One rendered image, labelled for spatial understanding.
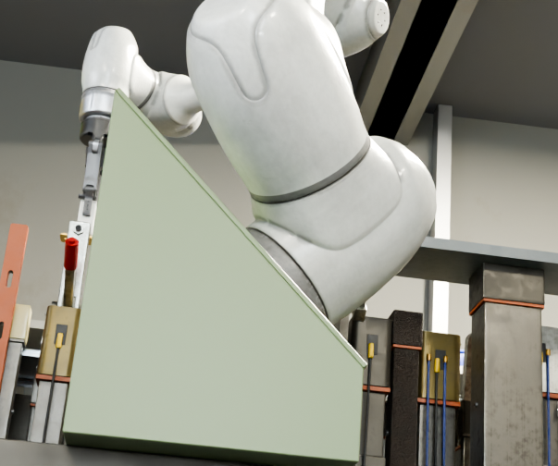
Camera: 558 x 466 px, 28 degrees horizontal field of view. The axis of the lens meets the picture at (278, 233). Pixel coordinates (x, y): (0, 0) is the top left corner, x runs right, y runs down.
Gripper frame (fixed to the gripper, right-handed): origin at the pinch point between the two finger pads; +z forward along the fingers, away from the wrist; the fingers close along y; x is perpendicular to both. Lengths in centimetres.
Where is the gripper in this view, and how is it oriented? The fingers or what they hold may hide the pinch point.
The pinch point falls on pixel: (86, 219)
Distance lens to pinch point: 212.5
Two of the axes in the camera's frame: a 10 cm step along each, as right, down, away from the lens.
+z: -0.7, 9.2, -3.9
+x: -9.9, -1.2, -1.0
